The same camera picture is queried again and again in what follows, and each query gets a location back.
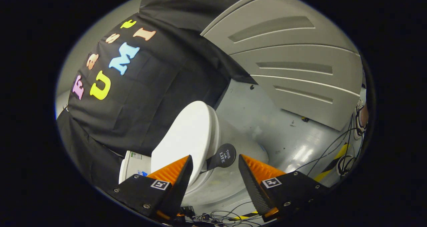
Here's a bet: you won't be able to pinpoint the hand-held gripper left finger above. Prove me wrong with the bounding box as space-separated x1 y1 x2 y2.
113 155 194 221

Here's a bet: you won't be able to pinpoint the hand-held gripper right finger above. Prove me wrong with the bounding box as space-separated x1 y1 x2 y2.
238 154 331 222

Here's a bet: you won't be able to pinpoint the black lid lifter handle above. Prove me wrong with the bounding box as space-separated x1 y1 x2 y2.
205 143 237 171

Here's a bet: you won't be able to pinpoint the white toilet bowl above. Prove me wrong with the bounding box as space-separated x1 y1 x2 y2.
182 112 269 207

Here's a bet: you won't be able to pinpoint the yellow black floor tape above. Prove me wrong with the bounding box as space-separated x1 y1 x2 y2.
314 144 351 182

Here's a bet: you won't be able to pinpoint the black backdrop cloth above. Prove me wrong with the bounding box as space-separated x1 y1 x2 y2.
56 0 287 192

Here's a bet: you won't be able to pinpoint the brown rounded object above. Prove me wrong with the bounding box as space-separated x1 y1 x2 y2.
354 100 369 139

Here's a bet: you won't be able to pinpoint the grey cabinet with white top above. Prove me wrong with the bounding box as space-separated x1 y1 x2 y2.
200 0 364 131

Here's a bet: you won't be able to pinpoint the tangle of black cables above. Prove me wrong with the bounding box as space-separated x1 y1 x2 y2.
182 202 264 226

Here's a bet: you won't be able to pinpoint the black floor cables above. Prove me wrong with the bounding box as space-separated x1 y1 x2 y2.
294 100 367 177

